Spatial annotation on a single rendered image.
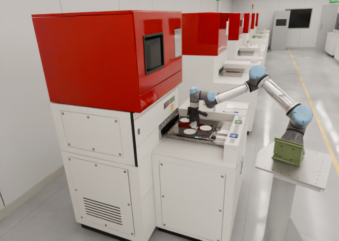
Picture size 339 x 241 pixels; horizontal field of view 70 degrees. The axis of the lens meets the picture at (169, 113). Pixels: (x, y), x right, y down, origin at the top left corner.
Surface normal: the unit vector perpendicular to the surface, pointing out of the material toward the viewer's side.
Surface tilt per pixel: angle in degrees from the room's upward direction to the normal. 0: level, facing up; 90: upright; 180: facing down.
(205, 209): 90
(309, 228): 0
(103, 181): 90
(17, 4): 90
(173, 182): 90
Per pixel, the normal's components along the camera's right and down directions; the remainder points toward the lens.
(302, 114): -0.22, -0.26
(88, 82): -0.37, 0.36
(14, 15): 0.93, 0.11
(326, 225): -0.03, -0.93
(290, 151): -0.63, 0.30
